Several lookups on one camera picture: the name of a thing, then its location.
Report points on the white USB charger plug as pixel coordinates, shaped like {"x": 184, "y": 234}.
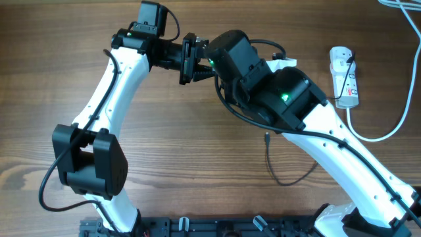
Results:
{"x": 342, "y": 65}

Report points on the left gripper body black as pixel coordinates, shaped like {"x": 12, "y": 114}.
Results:
{"x": 187, "y": 59}

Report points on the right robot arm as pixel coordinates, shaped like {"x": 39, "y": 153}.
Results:
{"x": 286, "y": 101}

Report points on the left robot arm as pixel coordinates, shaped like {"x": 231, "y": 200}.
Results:
{"x": 88, "y": 157}

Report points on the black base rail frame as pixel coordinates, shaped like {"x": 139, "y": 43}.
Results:
{"x": 186, "y": 227}

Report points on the white power strip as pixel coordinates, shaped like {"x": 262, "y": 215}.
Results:
{"x": 345, "y": 87}

